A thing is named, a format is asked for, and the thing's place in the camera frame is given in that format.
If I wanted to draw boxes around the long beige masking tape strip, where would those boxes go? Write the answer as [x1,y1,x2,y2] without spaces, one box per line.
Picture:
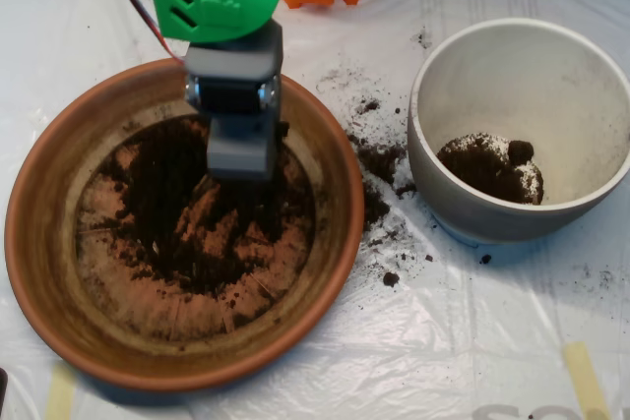
[44,363,78,420]
[562,340,612,420]

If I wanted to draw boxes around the spilled soil pile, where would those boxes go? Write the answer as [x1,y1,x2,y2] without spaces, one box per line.
[346,132,419,235]

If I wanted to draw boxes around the terracotta clay saucer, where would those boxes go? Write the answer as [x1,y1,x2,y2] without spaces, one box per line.
[4,55,366,394]

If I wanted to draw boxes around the dark soil heap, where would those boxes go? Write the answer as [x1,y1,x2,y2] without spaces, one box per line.
[93,114,316,303]

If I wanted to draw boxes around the clear plastic cover sheet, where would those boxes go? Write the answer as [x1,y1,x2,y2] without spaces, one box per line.
[0,0,630,420]

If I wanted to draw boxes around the white ceramic pot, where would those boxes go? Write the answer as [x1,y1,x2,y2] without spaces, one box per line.
[407,17,630,248]

